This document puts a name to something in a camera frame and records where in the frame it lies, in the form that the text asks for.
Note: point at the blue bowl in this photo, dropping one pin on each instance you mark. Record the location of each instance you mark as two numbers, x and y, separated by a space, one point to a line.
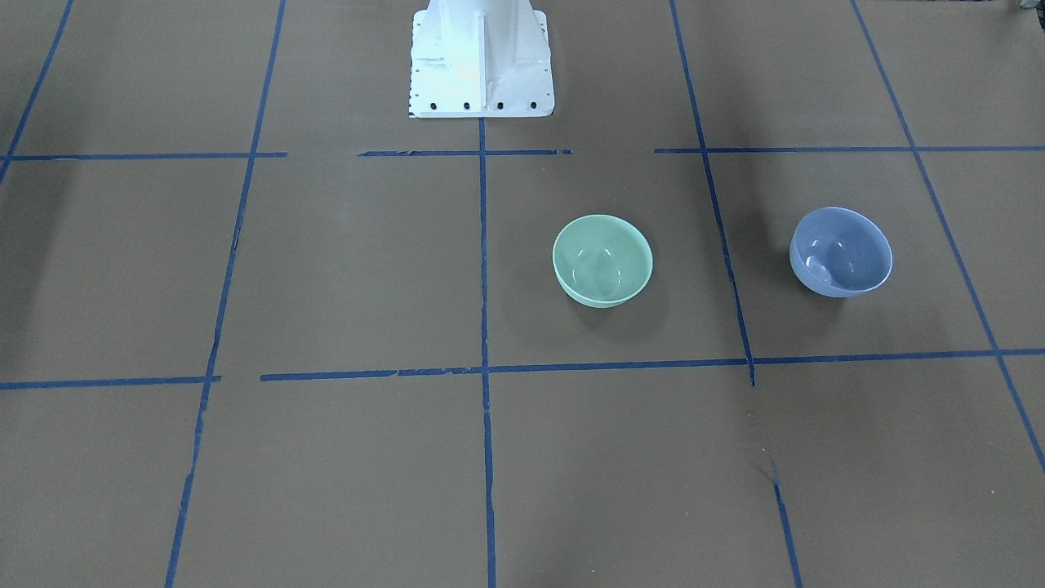
839 253

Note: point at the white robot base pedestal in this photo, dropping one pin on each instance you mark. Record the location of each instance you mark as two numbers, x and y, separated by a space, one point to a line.
480 59

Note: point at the green bowl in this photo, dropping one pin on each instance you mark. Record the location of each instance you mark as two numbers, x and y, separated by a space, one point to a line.
601 261

